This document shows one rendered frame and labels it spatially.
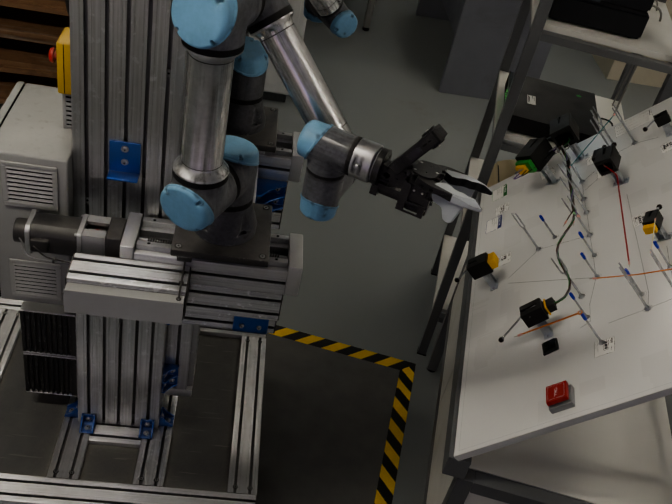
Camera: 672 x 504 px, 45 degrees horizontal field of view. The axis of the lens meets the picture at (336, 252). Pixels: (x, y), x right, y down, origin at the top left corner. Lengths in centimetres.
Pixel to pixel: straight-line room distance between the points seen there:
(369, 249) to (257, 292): 195
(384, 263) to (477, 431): 196
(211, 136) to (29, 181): 59
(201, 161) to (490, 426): 90
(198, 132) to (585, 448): 127
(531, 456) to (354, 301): 163
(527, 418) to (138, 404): 124
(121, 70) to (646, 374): 131
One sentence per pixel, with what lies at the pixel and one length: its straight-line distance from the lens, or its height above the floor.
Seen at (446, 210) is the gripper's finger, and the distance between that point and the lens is 144.
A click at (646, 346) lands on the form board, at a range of 189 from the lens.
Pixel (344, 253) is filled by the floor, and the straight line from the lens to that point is 382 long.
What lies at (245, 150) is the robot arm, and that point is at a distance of 179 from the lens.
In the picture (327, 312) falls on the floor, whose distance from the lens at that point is 349.
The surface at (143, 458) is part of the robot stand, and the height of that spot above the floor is 23.
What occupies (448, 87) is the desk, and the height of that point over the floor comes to 4.
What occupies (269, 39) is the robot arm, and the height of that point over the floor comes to 168.
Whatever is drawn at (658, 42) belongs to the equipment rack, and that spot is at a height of 146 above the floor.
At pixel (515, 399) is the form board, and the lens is 197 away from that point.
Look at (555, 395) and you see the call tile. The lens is 186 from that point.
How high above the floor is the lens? 234
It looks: 38 degrees down
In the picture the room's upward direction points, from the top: 13 degrees clockwise
